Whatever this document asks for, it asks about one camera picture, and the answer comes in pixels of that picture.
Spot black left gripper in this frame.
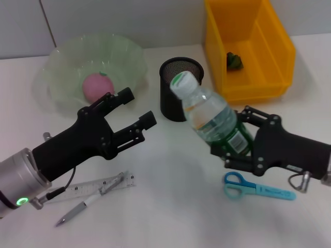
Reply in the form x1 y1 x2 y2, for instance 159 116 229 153
33 87 157 183

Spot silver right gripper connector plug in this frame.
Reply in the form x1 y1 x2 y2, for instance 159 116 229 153
299 170 311 193

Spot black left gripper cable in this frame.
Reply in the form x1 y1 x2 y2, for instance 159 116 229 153
29 166 77 211

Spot clear water bottle green label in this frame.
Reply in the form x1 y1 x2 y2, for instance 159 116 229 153
169 71 256 159

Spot yellow plastic bin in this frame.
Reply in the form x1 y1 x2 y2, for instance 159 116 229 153
203 0 297 105

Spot clear plastic ruler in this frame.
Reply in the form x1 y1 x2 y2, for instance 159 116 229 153
50 172 137 200

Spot thin right gripper cable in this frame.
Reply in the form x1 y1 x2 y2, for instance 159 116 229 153
289 173 308 192

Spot pink peach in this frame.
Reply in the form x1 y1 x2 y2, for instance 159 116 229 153
82 72 115 104

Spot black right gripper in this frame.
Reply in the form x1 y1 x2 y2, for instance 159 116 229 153
210 104 331 181

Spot translucent green fruit bowl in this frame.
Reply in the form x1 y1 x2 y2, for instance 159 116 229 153
42 33 148 117

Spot grey white pen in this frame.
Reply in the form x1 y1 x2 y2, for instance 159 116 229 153
55 169 129 228

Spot black mesh pen cup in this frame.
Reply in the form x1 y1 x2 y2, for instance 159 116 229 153
159 57 205 122

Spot blue handled scissors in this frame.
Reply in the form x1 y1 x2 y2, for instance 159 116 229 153
223 172 297 201

